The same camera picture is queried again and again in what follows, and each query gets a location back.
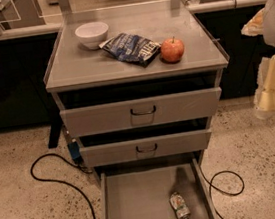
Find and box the white ceramic bowl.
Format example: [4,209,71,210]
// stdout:
[75,22,109,50]

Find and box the grey middle drawer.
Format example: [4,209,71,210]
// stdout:
[80,129,211,167]

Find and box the black drawer handle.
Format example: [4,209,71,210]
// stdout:
[130,105,157,116]
[135,143,158,154]

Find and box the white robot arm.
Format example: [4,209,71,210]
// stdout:
[241,0,275,119]

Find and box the grey bottom drawer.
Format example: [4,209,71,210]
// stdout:
[100,159,217,219]

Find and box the blue power box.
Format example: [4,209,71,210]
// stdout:
[67,141,83,165]

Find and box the blue chip bag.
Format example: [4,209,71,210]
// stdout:
[99,33,161,67]

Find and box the grey drawer cabinet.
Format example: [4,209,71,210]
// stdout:
[35,0,245,194]

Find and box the grey drawer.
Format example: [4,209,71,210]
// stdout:
[100,159,217,219]
[60,88,221,137]
[80,129,211,167]

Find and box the black top drawer handle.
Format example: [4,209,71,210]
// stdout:
[130,105,157,116]

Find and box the black middle drawer handle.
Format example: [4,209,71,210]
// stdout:
[135,143,158,154]

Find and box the black floor cable right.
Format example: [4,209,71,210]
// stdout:
[198,159,250,219]

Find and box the yellow taped gripper finger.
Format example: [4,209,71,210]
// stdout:
[253,55,275,119]
[241,9,264,37]

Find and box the red apple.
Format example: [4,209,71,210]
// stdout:
[160,37,185,63]

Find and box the grey top drawer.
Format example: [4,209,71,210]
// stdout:
[60,88,221,137]

